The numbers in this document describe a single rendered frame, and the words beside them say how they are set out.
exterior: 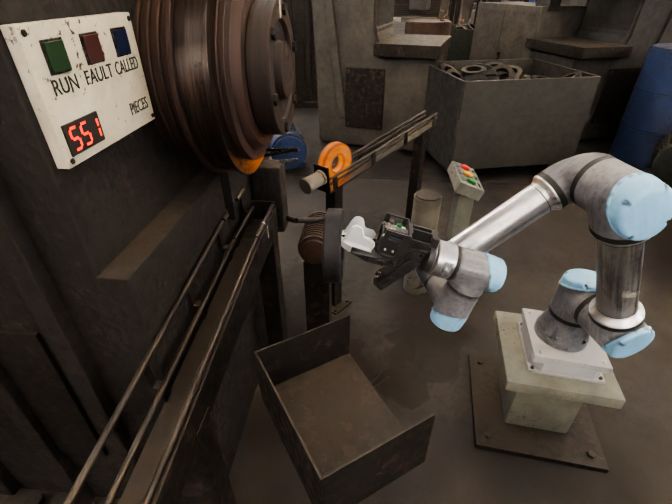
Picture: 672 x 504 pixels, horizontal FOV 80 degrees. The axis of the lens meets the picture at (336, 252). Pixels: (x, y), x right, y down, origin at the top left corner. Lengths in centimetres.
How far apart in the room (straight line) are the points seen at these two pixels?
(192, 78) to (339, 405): 67
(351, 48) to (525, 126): 152
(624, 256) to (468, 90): 216
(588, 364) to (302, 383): 87
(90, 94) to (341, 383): 67
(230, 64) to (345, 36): 290
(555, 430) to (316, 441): 103
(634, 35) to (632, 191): 374
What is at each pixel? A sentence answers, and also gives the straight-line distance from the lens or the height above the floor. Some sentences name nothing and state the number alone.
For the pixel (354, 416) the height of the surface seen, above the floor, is 60.
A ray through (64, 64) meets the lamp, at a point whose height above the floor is 119.
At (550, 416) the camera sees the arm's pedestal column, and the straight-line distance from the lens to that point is 159.
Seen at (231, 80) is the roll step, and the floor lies 113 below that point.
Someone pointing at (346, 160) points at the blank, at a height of 71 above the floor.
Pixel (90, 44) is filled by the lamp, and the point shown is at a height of 121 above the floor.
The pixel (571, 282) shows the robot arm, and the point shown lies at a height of 59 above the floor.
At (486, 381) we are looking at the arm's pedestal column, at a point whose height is 2.
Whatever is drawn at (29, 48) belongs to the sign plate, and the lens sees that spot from 67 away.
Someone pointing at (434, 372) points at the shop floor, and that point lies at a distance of 170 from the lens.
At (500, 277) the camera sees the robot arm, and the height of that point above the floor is 79.
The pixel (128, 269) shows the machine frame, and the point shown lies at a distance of 78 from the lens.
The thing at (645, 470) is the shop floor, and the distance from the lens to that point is 175.
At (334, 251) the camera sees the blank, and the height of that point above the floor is 86.
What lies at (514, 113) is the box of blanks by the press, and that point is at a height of 52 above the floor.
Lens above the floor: 128
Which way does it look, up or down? 34 degrees down
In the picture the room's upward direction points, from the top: straight up
